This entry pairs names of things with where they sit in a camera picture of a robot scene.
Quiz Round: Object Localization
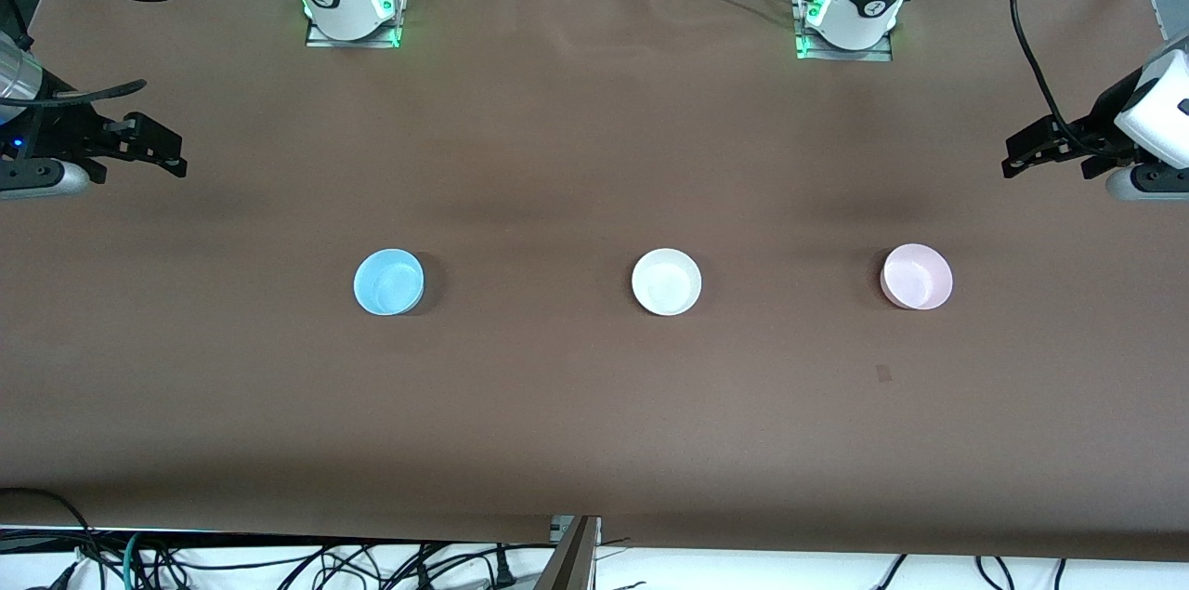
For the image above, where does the pink bowl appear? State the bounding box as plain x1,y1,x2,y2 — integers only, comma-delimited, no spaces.
880,243,954,310

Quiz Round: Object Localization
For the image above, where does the aluminium frame beam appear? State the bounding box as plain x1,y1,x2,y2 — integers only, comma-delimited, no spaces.
537,516,604,590

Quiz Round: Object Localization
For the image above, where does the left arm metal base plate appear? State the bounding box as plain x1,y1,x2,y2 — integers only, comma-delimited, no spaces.
793,0,895,64

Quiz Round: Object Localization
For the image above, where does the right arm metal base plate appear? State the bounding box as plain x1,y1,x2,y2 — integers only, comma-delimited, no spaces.
304,0,406,50

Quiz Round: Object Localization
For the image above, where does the white bowl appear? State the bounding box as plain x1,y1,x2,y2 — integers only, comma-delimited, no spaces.
631,248,703,317

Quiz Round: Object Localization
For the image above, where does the black floor cable loop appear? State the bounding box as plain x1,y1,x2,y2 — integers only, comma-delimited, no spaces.
0,486,99,590

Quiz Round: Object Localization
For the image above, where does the blue bowl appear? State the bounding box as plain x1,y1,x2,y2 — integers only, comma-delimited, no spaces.
353,248,426,317

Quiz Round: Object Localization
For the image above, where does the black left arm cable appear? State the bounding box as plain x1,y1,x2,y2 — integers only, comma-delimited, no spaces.
1010,0,1093,154

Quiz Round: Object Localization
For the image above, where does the brown table cover sheet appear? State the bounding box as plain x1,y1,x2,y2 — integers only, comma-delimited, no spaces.
0,0,1189,563

